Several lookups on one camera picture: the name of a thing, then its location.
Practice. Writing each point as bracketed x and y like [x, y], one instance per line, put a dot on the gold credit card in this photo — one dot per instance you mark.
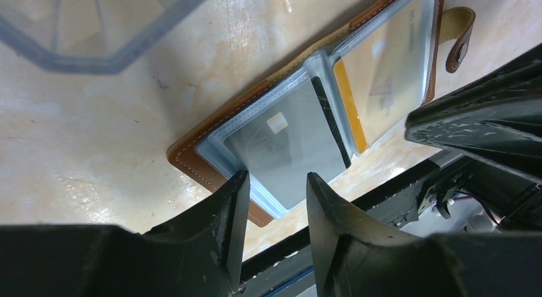
[381, 73]

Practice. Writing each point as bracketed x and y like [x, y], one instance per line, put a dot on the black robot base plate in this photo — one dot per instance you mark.
[449, 226]

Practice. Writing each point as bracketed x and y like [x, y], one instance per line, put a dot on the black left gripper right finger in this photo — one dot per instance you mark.
[355, 254]

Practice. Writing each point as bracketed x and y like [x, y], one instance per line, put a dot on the black credit card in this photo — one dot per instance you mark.
[295, 136]

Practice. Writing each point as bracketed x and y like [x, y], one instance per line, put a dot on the clear acrylic card box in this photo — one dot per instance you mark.
[88, 36]

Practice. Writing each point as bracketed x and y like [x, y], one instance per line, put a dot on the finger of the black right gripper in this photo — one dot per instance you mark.
[496, 119]

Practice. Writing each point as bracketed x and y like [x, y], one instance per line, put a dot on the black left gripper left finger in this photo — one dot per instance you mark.
[197, 253]

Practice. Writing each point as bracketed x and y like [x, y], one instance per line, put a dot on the brown leather card holder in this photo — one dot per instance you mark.
[332, 101]

